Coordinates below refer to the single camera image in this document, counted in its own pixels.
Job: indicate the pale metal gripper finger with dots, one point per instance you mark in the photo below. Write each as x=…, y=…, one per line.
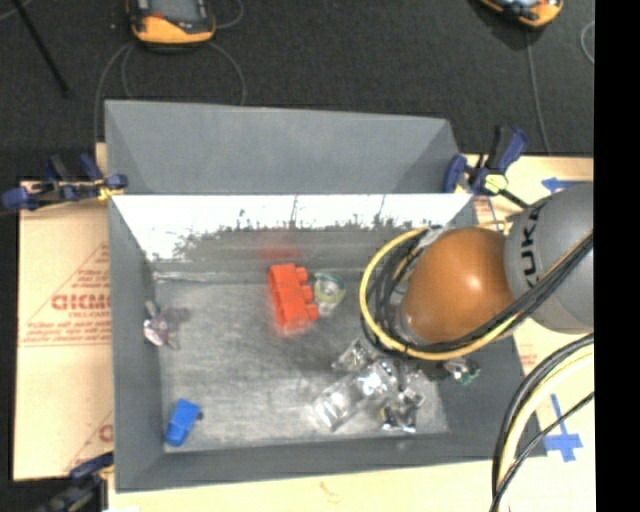
x=340, y=402
x=404, y=412

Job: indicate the clear glass cup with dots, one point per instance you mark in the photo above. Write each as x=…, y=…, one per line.
x=329, y=289

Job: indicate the red toy brick block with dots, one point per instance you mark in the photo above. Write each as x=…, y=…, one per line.
x=290, y=297

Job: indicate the grey metal bin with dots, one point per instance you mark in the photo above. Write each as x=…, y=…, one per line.
x=240, y=360

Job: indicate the blue toy block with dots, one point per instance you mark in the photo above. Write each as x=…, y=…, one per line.
x=180, y=424

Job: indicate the small clear purple toy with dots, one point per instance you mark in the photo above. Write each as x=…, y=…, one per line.
x=157, y=327

